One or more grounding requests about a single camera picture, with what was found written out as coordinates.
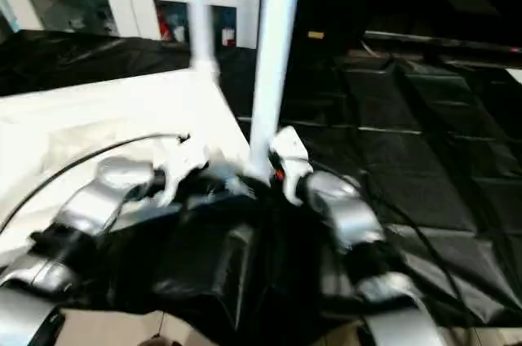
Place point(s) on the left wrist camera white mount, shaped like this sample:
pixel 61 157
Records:
pixel 183 162

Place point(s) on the long grey metal bar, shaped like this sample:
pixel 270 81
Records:
pixel 428 38

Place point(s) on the white plastic table top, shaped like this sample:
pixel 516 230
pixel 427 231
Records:
pixel 102 117

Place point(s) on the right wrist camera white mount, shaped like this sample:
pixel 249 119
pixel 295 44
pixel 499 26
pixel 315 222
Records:
pixel 291 146

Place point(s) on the black case with yellow label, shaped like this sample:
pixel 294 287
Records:
pixel 316 34

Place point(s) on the black plastic mat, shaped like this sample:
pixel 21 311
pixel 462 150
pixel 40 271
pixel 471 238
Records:
pixel 408 158

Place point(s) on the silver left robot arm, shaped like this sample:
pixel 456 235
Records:
pixel 98 195

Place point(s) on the white flat board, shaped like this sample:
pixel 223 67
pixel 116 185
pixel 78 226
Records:
pixel 517 74

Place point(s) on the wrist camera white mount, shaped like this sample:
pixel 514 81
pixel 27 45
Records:
pixel 291 146
pixel 183 162

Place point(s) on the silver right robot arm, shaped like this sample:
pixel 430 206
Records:
pixel 346 207

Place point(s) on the white plastic table leg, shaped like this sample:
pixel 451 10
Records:
pixel 273 56
pixel 200 15

